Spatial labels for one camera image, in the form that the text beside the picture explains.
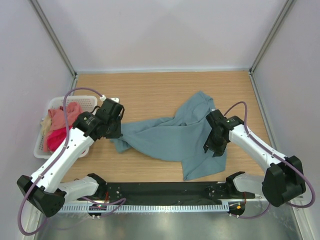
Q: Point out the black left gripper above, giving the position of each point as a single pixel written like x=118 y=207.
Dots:
x=115 y=134

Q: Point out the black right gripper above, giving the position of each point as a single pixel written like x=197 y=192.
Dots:
x=219 y=150

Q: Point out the blue-grey t shirt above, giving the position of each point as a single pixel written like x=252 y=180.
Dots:
x=176 y=139

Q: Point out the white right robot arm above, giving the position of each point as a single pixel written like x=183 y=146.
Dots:
x=282 y=180

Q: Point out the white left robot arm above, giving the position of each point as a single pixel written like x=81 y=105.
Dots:
x=81 y=136

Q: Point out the salmon pink t shirt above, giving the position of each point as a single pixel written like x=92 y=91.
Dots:
x=60 y=115

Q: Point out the red t shirt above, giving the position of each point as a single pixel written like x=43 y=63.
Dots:
x=53 y=138

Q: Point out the cream t shirt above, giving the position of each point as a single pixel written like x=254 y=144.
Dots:
x=45 y=125

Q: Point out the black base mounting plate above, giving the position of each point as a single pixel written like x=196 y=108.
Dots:
x=171 y=191

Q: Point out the left black camera box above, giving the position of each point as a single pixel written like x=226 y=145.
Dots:
x=110 y=110

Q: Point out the black camera box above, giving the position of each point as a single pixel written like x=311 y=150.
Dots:
x=110 y=110
x=216 y=119

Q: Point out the right black camera box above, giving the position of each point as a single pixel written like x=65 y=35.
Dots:
x=216 y=119

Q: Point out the white slotted cable duct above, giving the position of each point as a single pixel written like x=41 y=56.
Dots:
x=86 y=207

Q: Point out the right aluminium frame post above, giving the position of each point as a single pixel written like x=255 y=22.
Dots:
x=284 y=12

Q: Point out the aluminium frame post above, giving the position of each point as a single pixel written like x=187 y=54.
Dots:
x=52 y=35
x=284 y=12

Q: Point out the left aluminium frame post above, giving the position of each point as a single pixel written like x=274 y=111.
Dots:
x=52 y=35

